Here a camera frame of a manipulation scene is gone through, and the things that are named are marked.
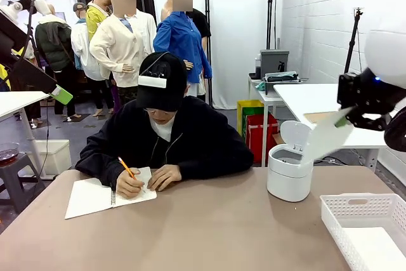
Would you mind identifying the black stand pole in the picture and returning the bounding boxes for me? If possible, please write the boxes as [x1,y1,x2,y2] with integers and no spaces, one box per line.
[204,0,214,109]

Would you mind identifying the grey plastic stool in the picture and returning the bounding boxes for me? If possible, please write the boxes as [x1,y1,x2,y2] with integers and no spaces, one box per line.
[0,152,46,215]

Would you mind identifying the white perforated plastic basket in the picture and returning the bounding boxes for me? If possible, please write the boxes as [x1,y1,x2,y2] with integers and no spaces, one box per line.
[319,192,406,271]

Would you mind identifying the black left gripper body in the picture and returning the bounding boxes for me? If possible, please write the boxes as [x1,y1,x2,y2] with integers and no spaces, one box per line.
[0,10,30,66]

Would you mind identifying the dark puffer jacket mannequin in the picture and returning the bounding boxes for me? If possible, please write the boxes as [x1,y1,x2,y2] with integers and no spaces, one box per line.
[34,3,77,117]

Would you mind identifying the black double pole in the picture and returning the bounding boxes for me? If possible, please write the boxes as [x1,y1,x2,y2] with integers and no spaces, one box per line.
[268,0,279,50]

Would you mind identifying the black tripod stand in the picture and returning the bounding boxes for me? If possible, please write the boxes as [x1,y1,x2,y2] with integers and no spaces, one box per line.
[343,6,365,74]

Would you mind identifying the dark tray with teal contents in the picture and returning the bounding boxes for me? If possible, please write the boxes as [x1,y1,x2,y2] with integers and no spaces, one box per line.
[265,70,301,96]

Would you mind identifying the person head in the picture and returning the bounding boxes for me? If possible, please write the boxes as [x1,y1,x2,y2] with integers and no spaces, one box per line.
[144,83,190,128]

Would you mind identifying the white storage crate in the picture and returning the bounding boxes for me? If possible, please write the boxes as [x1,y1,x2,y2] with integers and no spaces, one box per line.
[25,139,72,176]

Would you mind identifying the white desk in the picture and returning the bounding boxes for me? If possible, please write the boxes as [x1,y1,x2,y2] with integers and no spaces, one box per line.
[0,90,51,178]

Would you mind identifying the white lidded trash bin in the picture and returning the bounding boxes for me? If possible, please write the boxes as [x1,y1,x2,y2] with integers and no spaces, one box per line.
[266,120,315,202]

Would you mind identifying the white shirt mannequin grey cap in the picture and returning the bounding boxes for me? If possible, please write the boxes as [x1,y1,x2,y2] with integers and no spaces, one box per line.
[70,2,106,117]

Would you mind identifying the thin black hanging cable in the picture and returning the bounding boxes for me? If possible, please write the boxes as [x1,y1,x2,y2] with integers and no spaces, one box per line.
[31,104,51,195]

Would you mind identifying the large white table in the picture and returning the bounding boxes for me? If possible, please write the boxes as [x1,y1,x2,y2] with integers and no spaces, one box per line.
[273,83,406,174]

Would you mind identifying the black t-shirt mannequin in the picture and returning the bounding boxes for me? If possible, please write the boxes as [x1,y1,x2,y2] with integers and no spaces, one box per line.
[189,7,213,62]

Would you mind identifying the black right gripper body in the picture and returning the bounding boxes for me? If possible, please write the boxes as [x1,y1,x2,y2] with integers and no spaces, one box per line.
[355,67,402,116]

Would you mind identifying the person torso black jacket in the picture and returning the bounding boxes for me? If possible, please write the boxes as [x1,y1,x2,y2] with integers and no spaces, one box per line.
[75,95,254,190]

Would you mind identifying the orange pencil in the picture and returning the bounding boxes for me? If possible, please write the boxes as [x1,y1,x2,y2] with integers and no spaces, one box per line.
[117,156,138,181]

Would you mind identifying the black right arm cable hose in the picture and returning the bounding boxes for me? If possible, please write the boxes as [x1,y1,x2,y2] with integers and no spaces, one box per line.
[383,105,406,154]

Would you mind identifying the white spiral notebook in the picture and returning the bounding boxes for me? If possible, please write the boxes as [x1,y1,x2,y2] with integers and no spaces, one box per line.
[64,166,158,220]

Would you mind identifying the small white side table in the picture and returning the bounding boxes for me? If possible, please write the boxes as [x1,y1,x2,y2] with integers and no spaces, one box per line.
[247,74,310,168]

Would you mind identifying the blue shirt mannequin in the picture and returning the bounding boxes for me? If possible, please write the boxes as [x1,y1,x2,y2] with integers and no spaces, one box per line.
[153,0,213,99]

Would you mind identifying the person right forearm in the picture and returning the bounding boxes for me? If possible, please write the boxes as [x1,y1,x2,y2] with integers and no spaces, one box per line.
[75,152,128,190]

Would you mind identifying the red bag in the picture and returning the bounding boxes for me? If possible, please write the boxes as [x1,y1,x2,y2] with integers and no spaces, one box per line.
[246,112,279,164]

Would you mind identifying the white paper sheet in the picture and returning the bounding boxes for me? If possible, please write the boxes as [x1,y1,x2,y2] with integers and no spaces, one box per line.
[303,107,355,161]
[341,226,406,271]

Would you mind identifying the white cardigan mannequin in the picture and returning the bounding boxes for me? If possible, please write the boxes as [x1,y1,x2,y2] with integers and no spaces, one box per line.
[89,0,159,89]

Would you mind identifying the white head camera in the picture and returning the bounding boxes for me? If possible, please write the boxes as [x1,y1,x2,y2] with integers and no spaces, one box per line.
[138,60,168,89]

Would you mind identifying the glass bowl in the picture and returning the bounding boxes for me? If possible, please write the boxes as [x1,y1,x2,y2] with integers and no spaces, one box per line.
[0,142,21,166]

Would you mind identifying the yellow green bag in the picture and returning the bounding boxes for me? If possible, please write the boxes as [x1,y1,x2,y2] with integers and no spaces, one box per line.
[237,99,265,141]

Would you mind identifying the yellow jacket mannequin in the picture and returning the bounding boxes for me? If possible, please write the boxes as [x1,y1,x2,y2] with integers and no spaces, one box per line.
[85,0,112,43]

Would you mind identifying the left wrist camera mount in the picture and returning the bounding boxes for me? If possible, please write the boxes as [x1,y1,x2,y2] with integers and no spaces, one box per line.
[0,0,54,27]

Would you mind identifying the person right hand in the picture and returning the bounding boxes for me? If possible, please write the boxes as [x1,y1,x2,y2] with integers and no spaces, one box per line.
[115,175,146,199]

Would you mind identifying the thin frame glasses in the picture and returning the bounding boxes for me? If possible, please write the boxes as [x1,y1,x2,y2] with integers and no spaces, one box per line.
[143,107,179,117]

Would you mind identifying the person left forearm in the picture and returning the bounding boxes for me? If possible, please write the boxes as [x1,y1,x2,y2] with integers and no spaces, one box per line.
[176,152,254,182]

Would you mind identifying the black baseball cap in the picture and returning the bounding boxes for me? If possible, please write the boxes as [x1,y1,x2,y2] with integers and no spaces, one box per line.
[135,51,188,112]

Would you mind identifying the flat brown cardboard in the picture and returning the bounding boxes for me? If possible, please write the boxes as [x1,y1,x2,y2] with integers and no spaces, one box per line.
[303,111,337,125]

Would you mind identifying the person left hand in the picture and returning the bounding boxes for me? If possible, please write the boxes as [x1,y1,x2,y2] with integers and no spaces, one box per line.
[147,164,183,192]

